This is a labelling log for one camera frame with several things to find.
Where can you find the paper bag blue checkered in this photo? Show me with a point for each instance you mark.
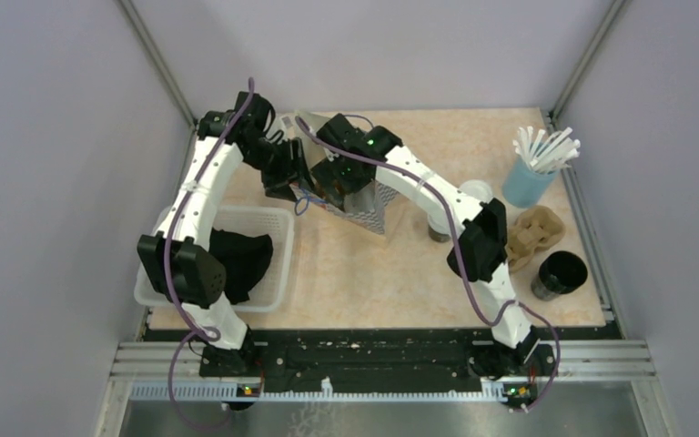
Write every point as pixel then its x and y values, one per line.
pixel 349 199

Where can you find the white cup lid stack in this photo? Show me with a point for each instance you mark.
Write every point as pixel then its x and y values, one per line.
pixel 478 189

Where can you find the blue straw holder cup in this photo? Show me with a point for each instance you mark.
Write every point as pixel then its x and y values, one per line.
pixel 523 187

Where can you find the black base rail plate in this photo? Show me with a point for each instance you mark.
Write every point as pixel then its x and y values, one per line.
pixel 377 361

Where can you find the black cloth in basket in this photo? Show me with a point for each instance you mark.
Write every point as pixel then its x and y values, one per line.
pixel 246 260

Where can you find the white slotted cable duct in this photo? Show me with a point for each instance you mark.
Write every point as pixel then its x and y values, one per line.
pixel 250 390

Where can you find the brown pulp cup carrier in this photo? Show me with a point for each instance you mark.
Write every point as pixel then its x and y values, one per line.
pixel 537 229

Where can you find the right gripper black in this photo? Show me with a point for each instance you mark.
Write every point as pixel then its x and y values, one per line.
pixel 326 173

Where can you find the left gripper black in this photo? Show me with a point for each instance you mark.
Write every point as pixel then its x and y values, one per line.
pixel 278 185

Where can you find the stack of dark cups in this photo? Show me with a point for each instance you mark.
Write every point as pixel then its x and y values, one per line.
pixel 560 274

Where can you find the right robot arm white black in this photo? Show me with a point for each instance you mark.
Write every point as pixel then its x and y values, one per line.
pixel 478 228

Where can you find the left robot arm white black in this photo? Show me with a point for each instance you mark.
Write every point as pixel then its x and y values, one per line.
pixel 224 141

